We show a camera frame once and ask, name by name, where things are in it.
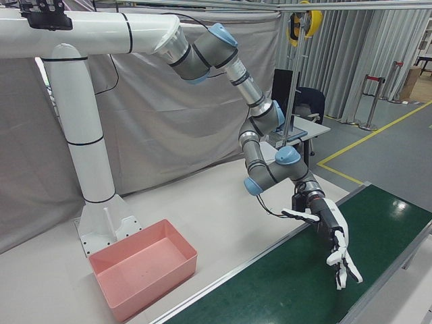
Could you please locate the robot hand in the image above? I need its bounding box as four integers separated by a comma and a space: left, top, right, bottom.
281, 198, 364, 291

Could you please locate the pink plastic basket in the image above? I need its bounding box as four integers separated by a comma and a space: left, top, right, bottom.
88, 218, 198, 322

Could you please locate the green belt conveyor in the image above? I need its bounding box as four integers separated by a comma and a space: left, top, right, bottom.
148, 182, 432, 324

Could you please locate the white office desk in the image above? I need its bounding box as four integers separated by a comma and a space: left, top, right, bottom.
261, 119, 332, 167

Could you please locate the grey laptop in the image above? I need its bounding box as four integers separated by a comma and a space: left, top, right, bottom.
266, 128, 308, 150

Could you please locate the black office chair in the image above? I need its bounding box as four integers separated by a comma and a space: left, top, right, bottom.
296, 86, 327, 123

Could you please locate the black upright panel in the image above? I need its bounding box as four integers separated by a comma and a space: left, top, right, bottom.
272, 68, 294, 114

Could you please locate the brown cardboard box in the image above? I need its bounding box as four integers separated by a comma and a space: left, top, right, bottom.
400, 65, 423, 102

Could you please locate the pleated light grey curtain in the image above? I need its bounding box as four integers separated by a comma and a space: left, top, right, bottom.
279, 8, 432, 124

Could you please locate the grey fabric curtain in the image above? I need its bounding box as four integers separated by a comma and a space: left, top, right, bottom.
0, 8, 283, 256

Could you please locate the white robot torso column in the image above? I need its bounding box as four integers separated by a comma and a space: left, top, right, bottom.
0, 9, 182, 259

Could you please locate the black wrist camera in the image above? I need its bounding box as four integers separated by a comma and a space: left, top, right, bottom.
290, 191, 308, 213

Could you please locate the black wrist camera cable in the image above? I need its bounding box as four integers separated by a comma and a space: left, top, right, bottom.
254, 192, 298, 219

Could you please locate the silver stanchion post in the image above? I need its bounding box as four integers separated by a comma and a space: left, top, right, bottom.
387, 60, 405, 103
358, 76, 386, 132

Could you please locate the black torso-mounted camera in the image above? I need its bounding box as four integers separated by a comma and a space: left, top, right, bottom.
18, 0, 74, 32

